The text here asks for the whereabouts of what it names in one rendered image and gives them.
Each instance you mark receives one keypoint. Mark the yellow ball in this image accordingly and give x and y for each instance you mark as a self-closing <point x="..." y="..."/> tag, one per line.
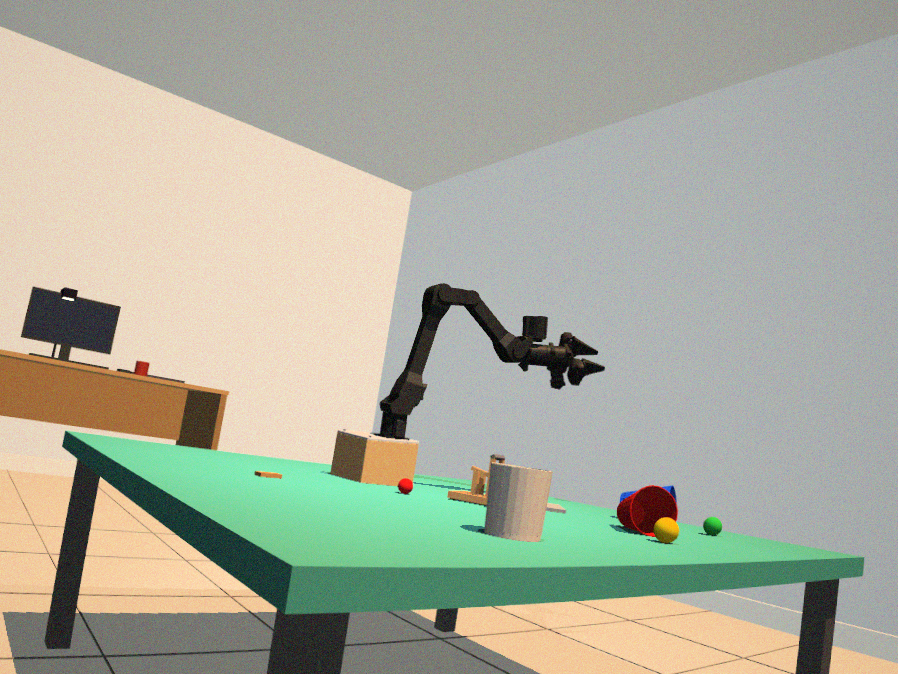
<point x="666" y="530"/>

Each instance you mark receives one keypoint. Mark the tan cylinder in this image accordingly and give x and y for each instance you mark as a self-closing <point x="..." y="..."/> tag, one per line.
<point x="517" y="502"/>

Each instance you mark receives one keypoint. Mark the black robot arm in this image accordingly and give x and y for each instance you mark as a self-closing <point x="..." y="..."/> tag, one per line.
<point x="408" y="389"/>

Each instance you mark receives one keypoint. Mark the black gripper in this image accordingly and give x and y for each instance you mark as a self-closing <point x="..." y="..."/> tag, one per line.
<point x="562" y="356"/>

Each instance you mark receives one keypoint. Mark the green ball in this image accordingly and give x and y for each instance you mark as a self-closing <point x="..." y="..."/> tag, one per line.
<point x="712" y="526"/>

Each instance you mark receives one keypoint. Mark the red bucket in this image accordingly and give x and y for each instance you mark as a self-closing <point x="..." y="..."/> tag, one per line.
<point x="641" y="510"/>

